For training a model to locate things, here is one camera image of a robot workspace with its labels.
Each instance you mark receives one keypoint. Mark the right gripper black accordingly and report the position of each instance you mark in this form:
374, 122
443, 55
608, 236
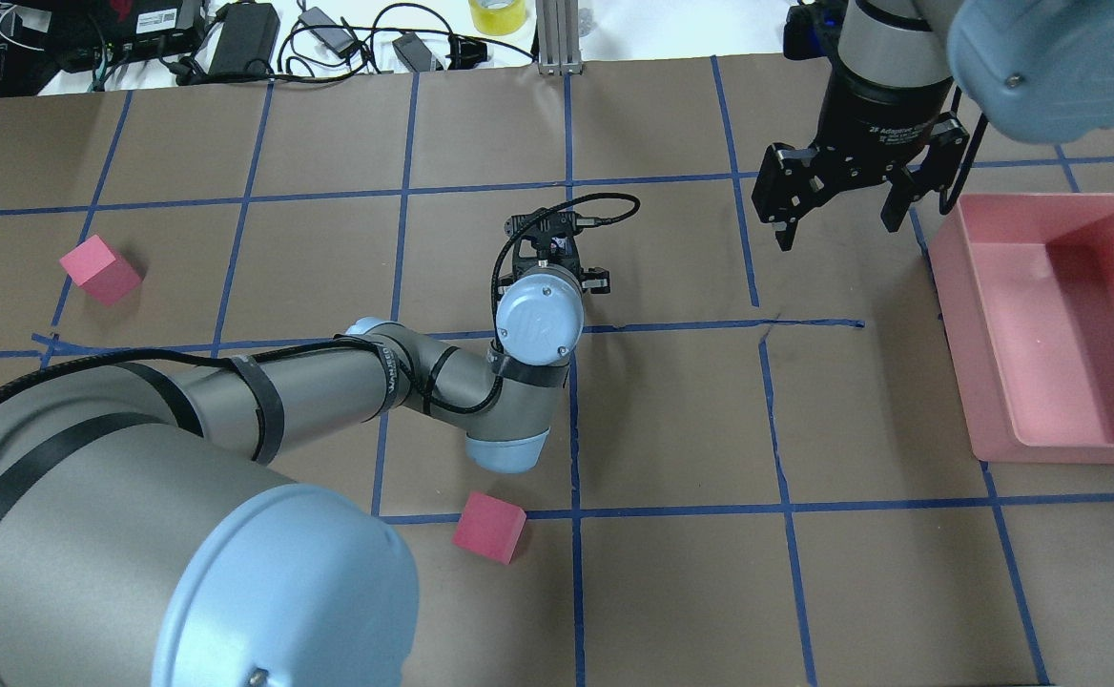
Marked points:
884, 122

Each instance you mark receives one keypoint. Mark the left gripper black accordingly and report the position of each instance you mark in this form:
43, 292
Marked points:
596, 279

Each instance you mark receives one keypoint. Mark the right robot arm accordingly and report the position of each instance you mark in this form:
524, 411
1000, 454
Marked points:
915, 85

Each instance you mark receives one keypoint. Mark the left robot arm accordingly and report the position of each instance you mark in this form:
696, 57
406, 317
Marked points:
146, 541

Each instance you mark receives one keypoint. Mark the yellow tape roll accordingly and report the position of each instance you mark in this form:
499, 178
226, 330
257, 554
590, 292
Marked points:
497, 17

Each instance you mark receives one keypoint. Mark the pink plastic bin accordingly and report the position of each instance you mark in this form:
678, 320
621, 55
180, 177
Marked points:
1025, 283

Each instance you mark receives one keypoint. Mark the pink foam cube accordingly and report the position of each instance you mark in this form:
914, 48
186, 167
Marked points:
489, 527
102, 272

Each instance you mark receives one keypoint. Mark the black power adapter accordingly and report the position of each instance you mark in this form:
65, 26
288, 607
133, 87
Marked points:
248, 33

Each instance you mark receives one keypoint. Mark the black electronics box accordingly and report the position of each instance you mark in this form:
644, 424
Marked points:
84, 33

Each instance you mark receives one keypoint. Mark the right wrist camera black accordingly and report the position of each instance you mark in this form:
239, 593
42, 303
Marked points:
812, 29

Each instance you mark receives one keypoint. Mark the aluminium frame post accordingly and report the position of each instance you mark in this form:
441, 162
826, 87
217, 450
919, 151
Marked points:
557, 38

